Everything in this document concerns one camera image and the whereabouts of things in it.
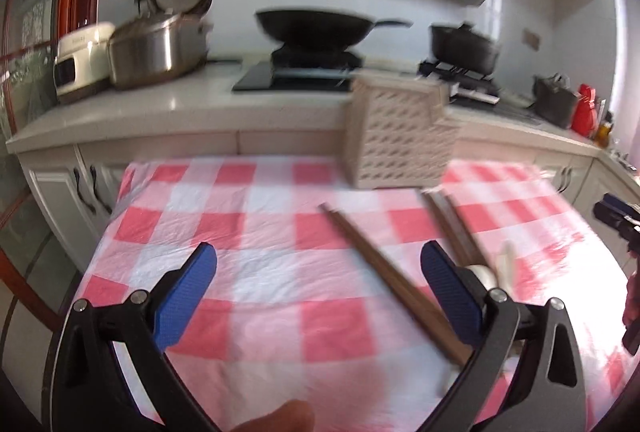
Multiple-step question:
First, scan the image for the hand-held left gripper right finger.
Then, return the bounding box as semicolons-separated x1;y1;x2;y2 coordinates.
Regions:
420;241;591;432

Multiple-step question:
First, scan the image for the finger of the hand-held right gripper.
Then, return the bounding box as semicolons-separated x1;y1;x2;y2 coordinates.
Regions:
592;203;640;258
601;192;640;215

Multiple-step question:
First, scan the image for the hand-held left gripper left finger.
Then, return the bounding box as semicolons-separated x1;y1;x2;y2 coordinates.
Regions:
50;242;219;432

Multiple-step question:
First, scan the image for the white ceramic spoon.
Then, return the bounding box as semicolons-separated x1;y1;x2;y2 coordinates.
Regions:
495;239;518;293
465;263;498;290

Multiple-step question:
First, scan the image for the white perforated utensil basket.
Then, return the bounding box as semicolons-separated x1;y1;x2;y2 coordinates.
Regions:
341;74;461;190

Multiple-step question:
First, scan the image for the person's right hand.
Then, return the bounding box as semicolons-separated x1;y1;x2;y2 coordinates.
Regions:
622;271;640;328

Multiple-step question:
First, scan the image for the person's left hand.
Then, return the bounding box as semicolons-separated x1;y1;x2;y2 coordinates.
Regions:
234;399;313;432

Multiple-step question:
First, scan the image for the red white checkered tablecloth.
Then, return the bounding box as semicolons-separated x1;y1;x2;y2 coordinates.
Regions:
70;159;640;432

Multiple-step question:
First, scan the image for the oil bottle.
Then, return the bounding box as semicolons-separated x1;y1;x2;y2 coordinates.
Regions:
595;111;615;148

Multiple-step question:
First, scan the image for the red thermos jug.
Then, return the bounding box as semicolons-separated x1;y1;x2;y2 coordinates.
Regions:
571;83;601;138

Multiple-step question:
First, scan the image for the grey stock pot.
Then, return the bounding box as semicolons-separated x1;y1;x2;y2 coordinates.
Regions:
532;73;580;129

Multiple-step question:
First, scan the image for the white kitchen counter cabinet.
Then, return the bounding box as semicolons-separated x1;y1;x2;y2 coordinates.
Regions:
5;62;640;263

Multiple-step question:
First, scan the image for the black pot with lid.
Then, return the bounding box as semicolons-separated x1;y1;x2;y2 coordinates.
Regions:
430;23;501;75

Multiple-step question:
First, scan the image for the black gas stove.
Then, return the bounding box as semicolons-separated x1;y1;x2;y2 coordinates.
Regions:
231;47;538;113

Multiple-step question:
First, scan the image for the steel rice cooker open lid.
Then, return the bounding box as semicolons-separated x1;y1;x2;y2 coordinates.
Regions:
106;0;213;90

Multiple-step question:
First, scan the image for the white countertop cooker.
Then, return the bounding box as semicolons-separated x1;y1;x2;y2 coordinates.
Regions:
52;22;117;105

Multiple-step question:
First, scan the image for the glass sliding door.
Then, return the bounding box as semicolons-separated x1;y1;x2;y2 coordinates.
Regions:
0;0;66;338

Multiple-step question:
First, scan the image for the black wok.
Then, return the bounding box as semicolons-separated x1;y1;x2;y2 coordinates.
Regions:
255;9;413;50

